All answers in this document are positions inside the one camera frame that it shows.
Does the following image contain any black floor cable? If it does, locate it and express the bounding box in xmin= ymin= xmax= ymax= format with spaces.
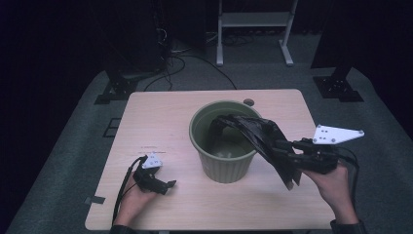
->
xmin=143 ymin=55 xmax=238 ymax=92

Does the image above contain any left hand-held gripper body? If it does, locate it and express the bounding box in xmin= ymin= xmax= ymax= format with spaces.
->
xmin=132 ymin=153 xmax=169 ymax=195

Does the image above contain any green plastic bin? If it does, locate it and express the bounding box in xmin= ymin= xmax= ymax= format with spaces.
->
xmin=189 ymin=99 xmax=262 ymax=184

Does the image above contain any grey tape strip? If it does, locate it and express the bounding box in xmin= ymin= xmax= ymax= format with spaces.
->
xmin=85 ymin=195 xmax=106 ymax=206

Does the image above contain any hand-held gripper cable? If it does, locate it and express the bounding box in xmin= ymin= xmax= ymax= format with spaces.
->
xmin=111 ymin=155 xmax=148 ymax=226
xmin=337 ymin=145 xmax=360 ymax=209

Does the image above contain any left hand-held gripper cable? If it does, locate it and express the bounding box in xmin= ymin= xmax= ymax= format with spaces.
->
xmin=111 ymin=155 xmax=148 ymax=226

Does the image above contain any person's right hand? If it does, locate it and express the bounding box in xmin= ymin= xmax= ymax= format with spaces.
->
xmin=301 ymin=162 xmax=350 ymax=209

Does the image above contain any black stand base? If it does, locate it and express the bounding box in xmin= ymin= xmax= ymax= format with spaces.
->
xmin=312 ymin=66 xmax=364 ymax=103
xmin=94 ymin=69 xmax=139 ymax=105

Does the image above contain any person's left hand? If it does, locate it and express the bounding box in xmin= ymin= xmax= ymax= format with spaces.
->
xmin=113 ymin=179 xmax=157 ymax=227

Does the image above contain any right hand-held gripper cable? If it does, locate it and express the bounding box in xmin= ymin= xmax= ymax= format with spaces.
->
xmin=337 ymin=145 xmax=360 ymax=209

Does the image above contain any white metal stand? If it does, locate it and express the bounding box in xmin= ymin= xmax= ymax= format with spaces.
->
xmin=216 ymin=0 xmax=299 ymax=67

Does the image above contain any black garbage bag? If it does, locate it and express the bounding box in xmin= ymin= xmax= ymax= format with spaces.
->
xmin=207 ymin=113 xmax=303 ymax=191

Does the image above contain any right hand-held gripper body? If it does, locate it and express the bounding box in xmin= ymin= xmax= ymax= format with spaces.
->
xmin=291 ymin=125 xmax=365 ymax=175

